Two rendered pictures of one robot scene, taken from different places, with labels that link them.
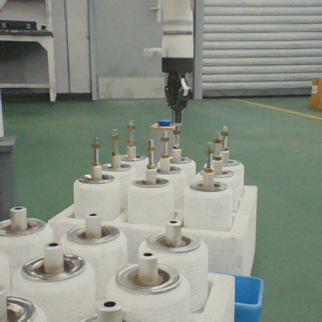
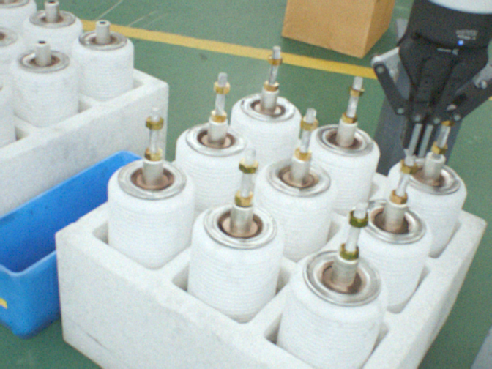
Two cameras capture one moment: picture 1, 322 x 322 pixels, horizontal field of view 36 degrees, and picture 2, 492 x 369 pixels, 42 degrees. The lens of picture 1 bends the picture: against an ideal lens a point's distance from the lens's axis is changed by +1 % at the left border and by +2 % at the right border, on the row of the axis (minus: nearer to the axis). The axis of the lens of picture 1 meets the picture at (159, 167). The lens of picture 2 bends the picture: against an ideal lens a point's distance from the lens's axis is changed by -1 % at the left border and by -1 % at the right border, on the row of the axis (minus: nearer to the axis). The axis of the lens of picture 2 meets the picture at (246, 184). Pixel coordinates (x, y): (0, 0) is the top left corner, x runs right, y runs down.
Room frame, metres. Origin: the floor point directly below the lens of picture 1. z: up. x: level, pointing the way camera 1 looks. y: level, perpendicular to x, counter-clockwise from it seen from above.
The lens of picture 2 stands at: (1.19, -0.63, 0.65)
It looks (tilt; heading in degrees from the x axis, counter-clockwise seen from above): 34 degrees down; 105
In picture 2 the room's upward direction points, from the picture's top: 8 degrees clockwise
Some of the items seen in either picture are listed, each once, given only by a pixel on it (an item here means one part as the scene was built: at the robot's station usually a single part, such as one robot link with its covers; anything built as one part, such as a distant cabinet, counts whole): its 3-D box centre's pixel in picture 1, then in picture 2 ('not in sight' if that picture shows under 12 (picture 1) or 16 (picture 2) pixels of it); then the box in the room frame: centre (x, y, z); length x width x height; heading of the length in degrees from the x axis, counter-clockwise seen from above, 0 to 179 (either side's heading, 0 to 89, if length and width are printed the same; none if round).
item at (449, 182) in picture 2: (131, 158); (429, 176); (1.23, 0.07, 0.25); 0.08 x 0.08 x 0.01
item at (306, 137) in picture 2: (165, 148); (305, 140); (1.08, -0.01, 0.30); 0.01 x 0.01 x 0.08; 13
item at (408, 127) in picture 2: (179, 112); (403, 122); (1.18, -0.05, 0.37); 0.03 x 0.01 x 0.05; 18
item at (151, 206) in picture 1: (151, 225); (209, 200); (0.97, 0.02, 0.16); 0.10 x 0.10 x 0.18
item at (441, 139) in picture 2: (131, 135); (443, 135); (1.23, 0.07, 0.31); 0.01 x 0.01 x 0.08; 65
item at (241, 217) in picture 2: (217, 168); (241, 215); (1.05, -0.13, 0.26); 0.02 x 0.02 x 0.03
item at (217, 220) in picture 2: (216, 173); (240, 225); (1.05, -0.13, 0.25); 0.08 x 0.08 x 0.01
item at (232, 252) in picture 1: (165, 238); (278, 280); (1.08, -0.01, 0.09); 0.39 x 0.39 x 0.18; 75
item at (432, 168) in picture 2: (131, 153); (432, 168); (1.23, 0.07, 0.26); 0.02 x 0.02 x 0.03
